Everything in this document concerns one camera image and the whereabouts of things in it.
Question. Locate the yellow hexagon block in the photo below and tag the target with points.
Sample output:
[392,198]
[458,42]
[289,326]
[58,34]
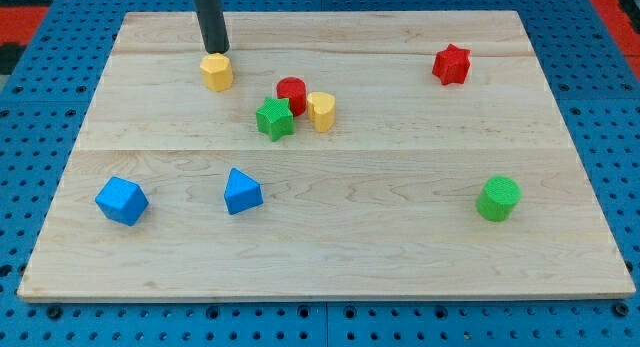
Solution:
[217,72]

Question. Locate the light wooden board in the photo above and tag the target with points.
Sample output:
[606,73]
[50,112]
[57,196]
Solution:
[380,207]

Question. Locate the yellow heart block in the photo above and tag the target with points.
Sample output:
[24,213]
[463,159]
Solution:
[321,107]

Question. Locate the green star block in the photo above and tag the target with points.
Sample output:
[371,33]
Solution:
[274,118]

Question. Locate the blue triangle block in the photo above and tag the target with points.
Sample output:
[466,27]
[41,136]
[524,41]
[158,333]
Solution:
[242,192]

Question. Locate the red cylinder block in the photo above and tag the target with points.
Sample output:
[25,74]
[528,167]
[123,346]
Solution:
[294,89]

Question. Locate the red star block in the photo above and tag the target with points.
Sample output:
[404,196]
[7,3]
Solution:
[452,65]

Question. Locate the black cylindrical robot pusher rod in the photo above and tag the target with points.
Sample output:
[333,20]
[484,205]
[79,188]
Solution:
[212,25]

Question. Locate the green cylinder block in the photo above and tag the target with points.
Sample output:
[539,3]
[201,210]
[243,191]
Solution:
[498,198]

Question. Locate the blue cube block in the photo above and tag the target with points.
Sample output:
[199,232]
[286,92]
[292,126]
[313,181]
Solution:
[122,201]

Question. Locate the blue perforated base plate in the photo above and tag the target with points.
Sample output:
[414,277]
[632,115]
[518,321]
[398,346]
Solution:
[53,52]

